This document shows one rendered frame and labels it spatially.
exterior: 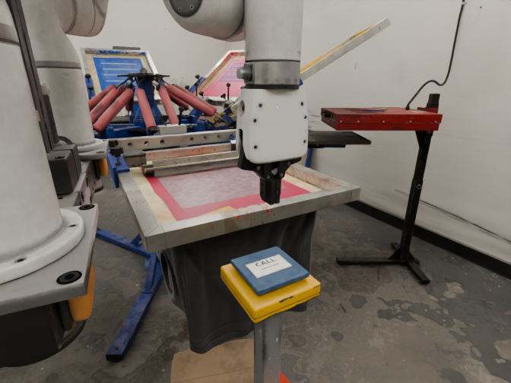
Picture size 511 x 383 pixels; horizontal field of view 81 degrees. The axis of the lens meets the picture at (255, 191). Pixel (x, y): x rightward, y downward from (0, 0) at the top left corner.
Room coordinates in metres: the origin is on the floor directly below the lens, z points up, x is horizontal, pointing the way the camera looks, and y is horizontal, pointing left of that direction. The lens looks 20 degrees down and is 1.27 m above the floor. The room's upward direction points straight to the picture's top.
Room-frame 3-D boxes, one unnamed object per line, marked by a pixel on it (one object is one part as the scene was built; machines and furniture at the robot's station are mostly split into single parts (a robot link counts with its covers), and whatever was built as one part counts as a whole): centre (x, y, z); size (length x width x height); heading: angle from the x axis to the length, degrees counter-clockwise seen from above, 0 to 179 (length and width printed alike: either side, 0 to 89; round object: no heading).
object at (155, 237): (0.99, 0.15, 0.97); 0.79 x 0.58 x 0.04; 29
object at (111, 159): (1.06, 0.51, 0.98); 0.30 x 0.05 x 0.07; 29
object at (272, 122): (0.44, -0.02, 1.22); 0.10 x 0.07 x 0.11; 119
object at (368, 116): (1.89, -0.75, 1.06); 0.61 x 0.46 x 0.12; 89
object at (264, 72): (0.43, -0.02, 1.28); 0.09 x 0.07 x 0.03; 119
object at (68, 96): (0.61, 0.40, 1.21); 0.16 x 0.13 x 0.15; 114
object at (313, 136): (1.90, 0.00, 0.91); 1.34 x 0.40 x 0.08; 89
